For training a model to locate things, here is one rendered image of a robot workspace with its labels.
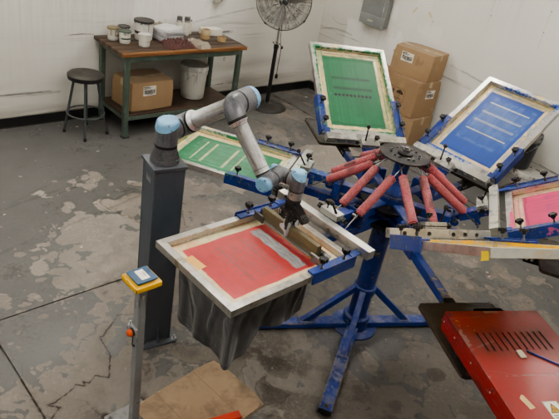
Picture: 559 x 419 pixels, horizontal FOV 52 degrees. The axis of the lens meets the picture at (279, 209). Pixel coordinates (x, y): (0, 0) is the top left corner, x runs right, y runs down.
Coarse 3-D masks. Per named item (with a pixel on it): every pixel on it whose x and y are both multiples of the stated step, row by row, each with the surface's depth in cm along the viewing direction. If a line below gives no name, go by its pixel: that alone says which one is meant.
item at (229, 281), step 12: (276, 252) 287; (300, 252) 291; (288, 264) 279; (312, 264) 283; (216, 276) 262; (228, 276) 264; (276, 276) 270; (288, 276) 271; (228, 288) 256; (240, 288) 258; (252, 288) 259
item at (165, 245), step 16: (208, 224) 292; (224, 224) 294; (304, 224) 307; (160, 240) 273; (176, 240) 276; (320, 240) 299; (176, 256) 264; (336, 256) 293; (192, 272) 256; (208, 288) 248; (272, 288) 256; (288, 288) 260; (224, 304) 241; (240, 304) 243; (256, 304) 248
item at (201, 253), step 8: (264, 224) 307; (240, 232) 297; (248, 232) 298; (272, 232) 302; (216, 240) 287; (224, 240) 288; (232, 240) 289; (256, 240) 293; (280, 240) 297; (192, 248) 278; (200, 248) 279; (208, 248) 280; (264, 248) 288; (200, 256) 273; (208, 256) 274; (208, 264) 269; (216, 264) 270; (224, 264) 271; (208, 272) 264
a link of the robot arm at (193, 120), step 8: (240, 88) 275; (248, 88) 274; (248, 96) 269; (256, 96) 274; (216, 104) 283; (248, 104) 269; (256, 104) 276; (184, 112) 296; (192, 112) 293; (200, 112) 288; (208, 112) 285; (216, 112) 283; (184, 120) 293; (192, 120) 292; (200, 120) 289; (208, 120) 288; (216, 120) 288; (192, 128) 294; (200, 128) 299
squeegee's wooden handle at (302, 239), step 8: (264, 208) 301; (264, 216) 302; (272, 216) 297; (280, 216) 296; (272, 224) 299; (296, 232) 286; (296, 240) 288; (304, 240) 283; (312, 240) 281; (304, 248) 284; (312, 248) 280; (320, 248) 280
